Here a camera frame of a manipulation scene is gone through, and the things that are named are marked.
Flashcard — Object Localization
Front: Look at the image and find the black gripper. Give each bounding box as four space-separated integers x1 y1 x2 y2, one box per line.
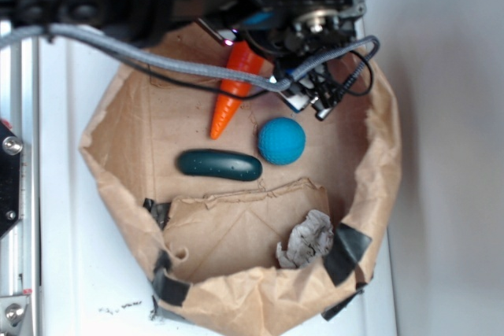
172 0 367 123

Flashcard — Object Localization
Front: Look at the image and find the orange plastic carrot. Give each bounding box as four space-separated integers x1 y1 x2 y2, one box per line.
209 42 265 139

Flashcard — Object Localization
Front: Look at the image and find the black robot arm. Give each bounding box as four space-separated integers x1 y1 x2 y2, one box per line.
1 0 371 120

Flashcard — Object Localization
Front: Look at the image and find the blue dimpled ball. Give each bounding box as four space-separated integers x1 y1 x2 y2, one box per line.
258 117 306 165

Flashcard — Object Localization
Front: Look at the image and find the dark green toy cucumber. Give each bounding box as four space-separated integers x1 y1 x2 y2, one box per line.
176 149 263 182

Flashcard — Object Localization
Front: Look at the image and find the brown paper bag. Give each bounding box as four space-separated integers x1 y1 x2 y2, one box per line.
80 64 402 335

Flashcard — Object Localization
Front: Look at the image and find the crumpled white paper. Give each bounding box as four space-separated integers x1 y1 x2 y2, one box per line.
276 209 334 269

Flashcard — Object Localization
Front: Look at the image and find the thin black cable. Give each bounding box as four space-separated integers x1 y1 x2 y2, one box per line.
113 48 375 101

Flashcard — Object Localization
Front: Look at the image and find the aluminium frame rail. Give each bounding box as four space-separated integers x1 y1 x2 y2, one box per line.
1 38 41 335

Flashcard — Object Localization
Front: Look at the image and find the grey braided cable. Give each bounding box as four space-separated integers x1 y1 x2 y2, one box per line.
0 24 381 94

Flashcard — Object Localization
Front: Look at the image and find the black octagonal mount plate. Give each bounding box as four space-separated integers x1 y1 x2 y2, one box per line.
0 120 24 238

